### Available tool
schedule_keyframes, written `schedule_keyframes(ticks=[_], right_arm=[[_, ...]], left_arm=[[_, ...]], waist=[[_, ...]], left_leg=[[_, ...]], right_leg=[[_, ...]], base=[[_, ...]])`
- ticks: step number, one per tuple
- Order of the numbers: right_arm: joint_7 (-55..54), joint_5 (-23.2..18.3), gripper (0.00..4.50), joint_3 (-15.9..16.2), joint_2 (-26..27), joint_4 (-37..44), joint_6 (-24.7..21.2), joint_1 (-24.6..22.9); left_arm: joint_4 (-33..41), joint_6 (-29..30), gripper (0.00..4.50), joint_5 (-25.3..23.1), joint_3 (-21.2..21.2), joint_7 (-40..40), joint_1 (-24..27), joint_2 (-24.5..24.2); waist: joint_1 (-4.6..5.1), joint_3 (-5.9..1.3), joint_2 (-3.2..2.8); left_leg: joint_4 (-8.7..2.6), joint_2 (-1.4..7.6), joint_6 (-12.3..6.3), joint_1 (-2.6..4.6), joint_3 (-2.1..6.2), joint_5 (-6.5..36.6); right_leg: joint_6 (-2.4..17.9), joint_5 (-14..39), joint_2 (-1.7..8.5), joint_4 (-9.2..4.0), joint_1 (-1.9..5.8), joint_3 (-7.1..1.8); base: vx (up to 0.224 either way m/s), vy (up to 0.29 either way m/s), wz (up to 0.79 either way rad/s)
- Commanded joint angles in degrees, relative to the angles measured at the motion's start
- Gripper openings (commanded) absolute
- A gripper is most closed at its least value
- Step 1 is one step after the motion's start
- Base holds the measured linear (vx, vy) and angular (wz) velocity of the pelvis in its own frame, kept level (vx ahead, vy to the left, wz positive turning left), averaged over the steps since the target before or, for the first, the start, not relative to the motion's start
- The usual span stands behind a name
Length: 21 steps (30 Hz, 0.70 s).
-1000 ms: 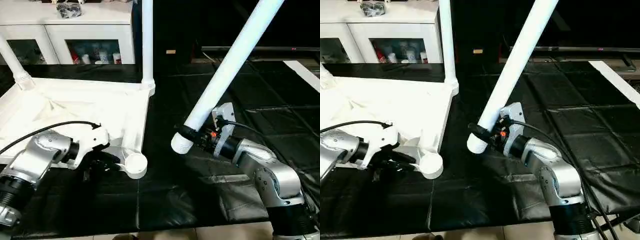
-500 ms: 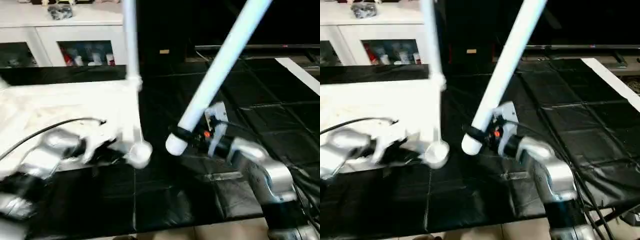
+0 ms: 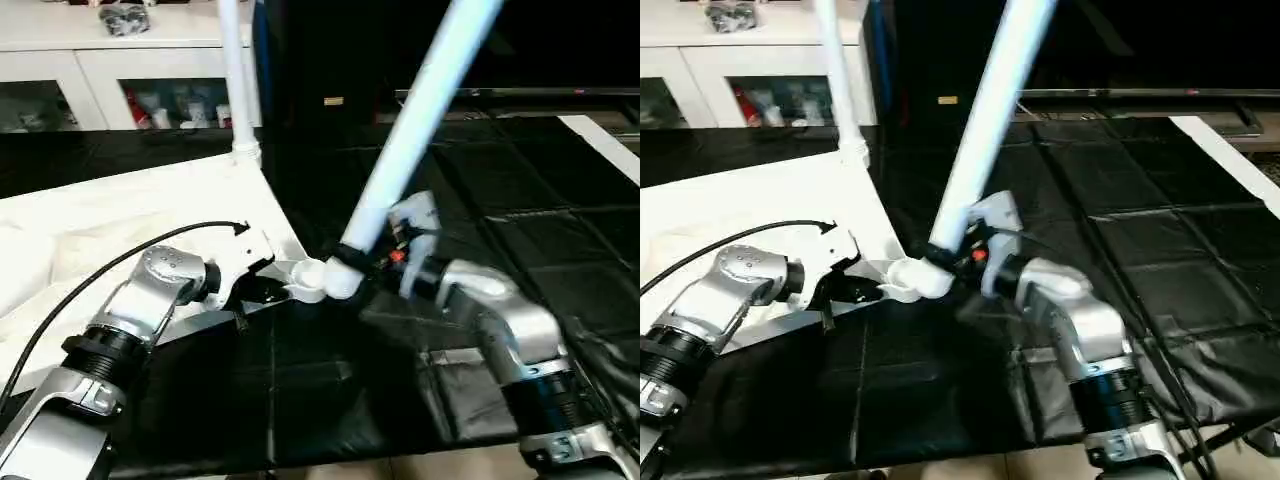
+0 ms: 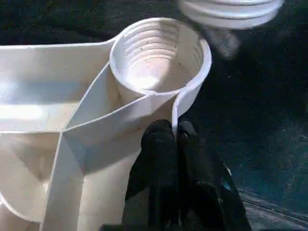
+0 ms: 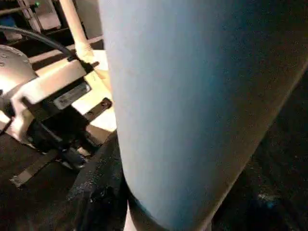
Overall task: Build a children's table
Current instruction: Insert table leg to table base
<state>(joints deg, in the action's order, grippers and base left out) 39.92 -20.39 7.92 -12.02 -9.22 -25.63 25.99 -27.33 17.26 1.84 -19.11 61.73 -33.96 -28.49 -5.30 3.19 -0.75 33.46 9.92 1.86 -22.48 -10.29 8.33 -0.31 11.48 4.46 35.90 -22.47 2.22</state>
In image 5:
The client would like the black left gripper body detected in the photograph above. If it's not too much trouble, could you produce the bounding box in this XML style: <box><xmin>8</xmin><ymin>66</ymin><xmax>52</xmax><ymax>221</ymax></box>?
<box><xmin>26</xmin><ymin>101</ymin><xmax>102</xmax><ymax>169</ymax></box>

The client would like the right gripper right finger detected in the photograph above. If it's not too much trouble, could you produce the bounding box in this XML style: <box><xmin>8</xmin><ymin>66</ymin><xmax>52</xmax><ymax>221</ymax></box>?
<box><xmin>211</xmin><ymin>168</ymin><xmax>308</xmax><ymax>231</ymax></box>

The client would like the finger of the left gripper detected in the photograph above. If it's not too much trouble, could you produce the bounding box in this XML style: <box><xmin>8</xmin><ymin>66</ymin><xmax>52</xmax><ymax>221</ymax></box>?
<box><xmin>86</xmin><ymin>97</ymin><xmax>114</xmax><ymax>123</ymax></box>

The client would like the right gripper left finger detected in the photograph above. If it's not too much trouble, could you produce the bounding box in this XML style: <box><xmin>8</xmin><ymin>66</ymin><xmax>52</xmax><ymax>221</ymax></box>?
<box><xmin>66</xmin><ymin>131</ymin><xmax>130</xmax><ymax>231</ymax></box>

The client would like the white plastic table top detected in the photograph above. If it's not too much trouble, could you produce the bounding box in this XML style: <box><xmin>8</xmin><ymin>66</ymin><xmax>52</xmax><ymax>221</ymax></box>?
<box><xmin>28</xmin><ymin>49</ymin><xmax>118</xmax><ymax>147</ymax></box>

